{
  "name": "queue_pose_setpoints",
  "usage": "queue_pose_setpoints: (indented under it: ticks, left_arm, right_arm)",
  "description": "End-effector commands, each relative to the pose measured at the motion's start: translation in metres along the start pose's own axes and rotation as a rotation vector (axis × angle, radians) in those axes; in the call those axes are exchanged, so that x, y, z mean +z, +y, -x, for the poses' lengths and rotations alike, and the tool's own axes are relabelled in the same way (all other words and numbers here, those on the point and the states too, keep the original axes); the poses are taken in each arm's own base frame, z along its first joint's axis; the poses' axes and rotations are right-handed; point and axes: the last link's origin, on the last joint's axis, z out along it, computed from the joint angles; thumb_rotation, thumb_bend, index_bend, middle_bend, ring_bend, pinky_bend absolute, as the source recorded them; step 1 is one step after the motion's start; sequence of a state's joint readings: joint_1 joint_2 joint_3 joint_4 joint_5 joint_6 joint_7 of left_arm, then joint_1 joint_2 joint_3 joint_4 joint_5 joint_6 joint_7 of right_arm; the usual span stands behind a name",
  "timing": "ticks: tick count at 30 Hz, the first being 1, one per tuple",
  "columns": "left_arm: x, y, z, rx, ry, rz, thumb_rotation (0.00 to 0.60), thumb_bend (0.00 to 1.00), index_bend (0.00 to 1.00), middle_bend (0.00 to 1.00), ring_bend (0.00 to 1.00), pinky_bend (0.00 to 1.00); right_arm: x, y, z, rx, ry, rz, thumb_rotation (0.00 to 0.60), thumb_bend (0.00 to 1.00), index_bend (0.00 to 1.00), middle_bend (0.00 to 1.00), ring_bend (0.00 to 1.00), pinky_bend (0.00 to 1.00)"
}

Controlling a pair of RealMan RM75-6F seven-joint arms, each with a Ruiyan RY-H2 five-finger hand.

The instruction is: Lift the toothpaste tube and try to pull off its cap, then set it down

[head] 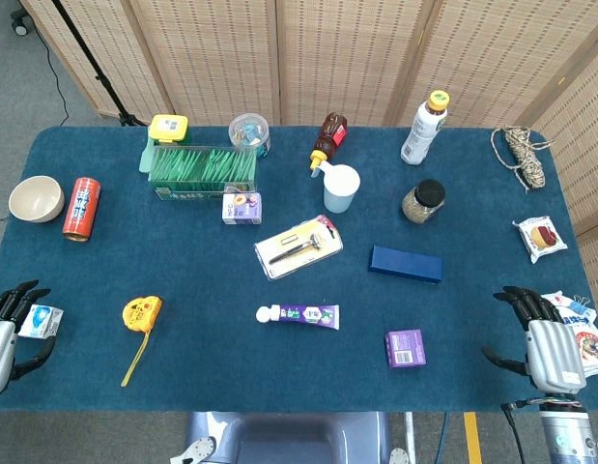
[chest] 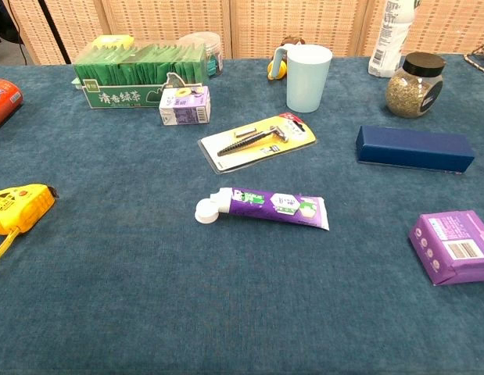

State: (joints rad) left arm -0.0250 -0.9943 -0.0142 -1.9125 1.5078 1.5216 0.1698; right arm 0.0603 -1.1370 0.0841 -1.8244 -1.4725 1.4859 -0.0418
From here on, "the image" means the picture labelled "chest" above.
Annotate blue tablecloth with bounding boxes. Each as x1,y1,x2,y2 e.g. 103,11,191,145
0,54,484,375

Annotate bundle of twine rope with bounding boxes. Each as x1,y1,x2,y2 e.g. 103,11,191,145
463,43,484,75

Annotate dark blue long box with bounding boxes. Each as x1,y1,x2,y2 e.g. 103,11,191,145
355,124,476,173

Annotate brown syrup bottle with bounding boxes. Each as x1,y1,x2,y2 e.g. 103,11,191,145
267,35,305,81

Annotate glass jar black lid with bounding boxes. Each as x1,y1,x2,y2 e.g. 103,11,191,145
385,52,446,119

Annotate green tea bag box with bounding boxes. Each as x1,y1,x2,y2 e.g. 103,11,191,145
73,41,210,110

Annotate light blue plastic cup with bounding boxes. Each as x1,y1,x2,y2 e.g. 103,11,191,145
275,44,333,114

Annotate yellow tape measure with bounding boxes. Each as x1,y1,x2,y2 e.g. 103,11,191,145
0,184,59,266

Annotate black tripod stand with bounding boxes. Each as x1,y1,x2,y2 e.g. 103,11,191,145
37,0,73,65

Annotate razor in yellow blister pack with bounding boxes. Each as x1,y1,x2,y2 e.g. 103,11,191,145
197,112,317,175

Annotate small purple white-capped bottle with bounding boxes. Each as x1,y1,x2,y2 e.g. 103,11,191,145
194,187,330,231

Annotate yellow lid container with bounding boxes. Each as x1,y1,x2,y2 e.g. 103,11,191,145
91,34,135,50

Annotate small purple juice carton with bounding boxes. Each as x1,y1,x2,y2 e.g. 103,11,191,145
158,85,212,127

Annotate red drink can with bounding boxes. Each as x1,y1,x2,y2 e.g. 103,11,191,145
0,78,24,134

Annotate clear round tub of clips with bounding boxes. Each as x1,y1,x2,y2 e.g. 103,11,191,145
177,31,224,77

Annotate thin black floor cable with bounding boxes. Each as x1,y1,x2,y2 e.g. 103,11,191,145
17,19,30,66

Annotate small purple packet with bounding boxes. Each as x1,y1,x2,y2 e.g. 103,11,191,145
408,209,484,287

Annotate white drink bottle yellow cap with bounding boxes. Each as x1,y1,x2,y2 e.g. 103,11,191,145
367,0,417,78

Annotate woven bamboo folding screen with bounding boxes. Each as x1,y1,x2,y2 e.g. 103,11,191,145
2,0,484,66

